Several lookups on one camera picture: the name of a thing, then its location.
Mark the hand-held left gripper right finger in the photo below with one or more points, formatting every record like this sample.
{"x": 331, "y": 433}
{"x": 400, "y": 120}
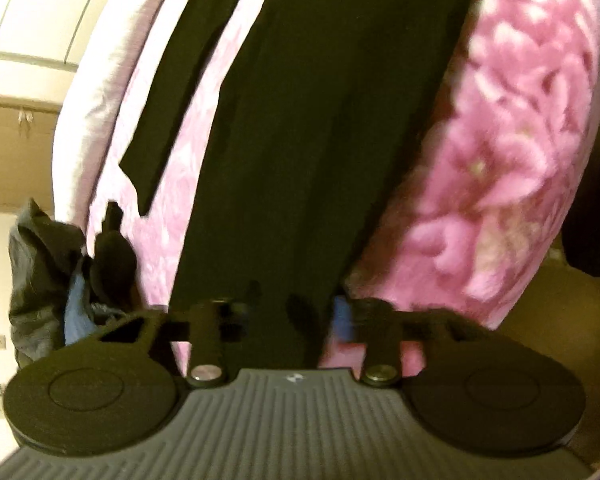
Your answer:
{"x": 344, "y": 317}

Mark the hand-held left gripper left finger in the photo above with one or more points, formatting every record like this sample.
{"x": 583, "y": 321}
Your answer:
{"x": 207, "y": 330}

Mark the black pants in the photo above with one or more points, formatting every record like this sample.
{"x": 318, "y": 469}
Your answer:
{"x": 305, "y": 135}

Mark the grey jeans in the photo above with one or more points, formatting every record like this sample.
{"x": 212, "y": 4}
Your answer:
{"x": 35, "y": 270}

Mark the white striped quilt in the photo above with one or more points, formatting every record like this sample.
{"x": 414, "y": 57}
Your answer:
{"x": 95, "y": 110}

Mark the brown wooden door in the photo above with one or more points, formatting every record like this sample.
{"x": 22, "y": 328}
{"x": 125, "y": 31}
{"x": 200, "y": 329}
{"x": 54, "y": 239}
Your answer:
{"x": 10, "y": 160}

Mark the white wardrobe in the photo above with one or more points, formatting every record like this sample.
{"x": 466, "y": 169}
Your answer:
{"x": 40, "y": 5}

